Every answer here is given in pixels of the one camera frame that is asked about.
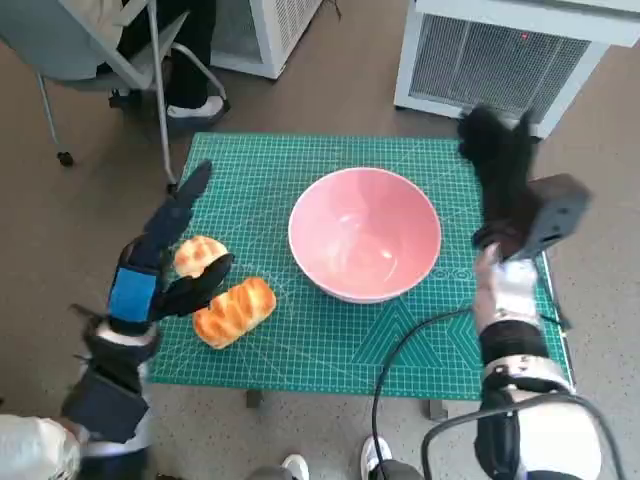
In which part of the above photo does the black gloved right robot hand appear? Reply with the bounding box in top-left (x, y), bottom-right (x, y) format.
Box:
top-left (457, 104), bottom-right (541, 242)

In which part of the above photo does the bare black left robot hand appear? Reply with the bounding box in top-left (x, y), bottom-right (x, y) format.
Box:
top-left (105, 159), bottom-right (236, 337)

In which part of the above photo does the round toy bread bun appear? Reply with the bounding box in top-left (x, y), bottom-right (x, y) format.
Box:
top-left (173, 235), bottom-right (230, 279)

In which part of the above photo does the long striped toy bread loaf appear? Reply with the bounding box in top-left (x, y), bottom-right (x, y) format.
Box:
top-left (192, 277), bottom-right (278, 350)

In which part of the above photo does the pink bowl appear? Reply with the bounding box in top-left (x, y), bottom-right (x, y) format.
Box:
top-left (287, 167), bottom-right (443, 305)

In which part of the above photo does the large white mesh cabinet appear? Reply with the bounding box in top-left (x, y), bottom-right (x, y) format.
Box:
top-left (393, 0), bottom-right (640, 139)

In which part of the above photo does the green cutting mat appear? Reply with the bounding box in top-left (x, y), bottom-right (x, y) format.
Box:
top-left (147, 132), bottom-right (574, 401)

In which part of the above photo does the pale fabric cover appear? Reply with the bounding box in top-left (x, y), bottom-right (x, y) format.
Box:
top-left (0, 413), bottom-right (84, 480)

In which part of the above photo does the seated person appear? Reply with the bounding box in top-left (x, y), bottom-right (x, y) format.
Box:
top-left (97, 0), bottom-right (226, 121)

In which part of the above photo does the small white mesh cabinet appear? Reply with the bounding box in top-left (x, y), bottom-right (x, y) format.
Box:
top-left (209, 0), bottom-right (324, 80)

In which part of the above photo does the grey office chair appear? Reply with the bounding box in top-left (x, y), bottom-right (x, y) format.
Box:
top-left (0, 0), bottom-right (229, 194)

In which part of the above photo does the standing person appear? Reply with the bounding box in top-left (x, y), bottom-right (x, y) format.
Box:
top-left (249, 435), bottom-right (424, 480)

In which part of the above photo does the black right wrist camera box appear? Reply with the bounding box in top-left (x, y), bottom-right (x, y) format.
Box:
top-left (502, 173), bottom-right (593, 261)

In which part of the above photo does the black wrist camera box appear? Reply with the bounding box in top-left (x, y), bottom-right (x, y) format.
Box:
top-left (502, 173), bottom-right (593, 261)
top-left (62, 372), bottom-right (151, 444)

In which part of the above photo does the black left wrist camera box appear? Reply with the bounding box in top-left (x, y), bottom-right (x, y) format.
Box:
top-left (62, 372), bottom-right (151, 444)

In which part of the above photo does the looped black robot cable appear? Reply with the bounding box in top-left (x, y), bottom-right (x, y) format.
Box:
top-left (421, 393), bottom-right (629, 480)

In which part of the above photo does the long black robot cable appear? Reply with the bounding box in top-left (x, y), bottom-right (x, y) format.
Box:
top-left (372, 307), bottom-right (476, 480)

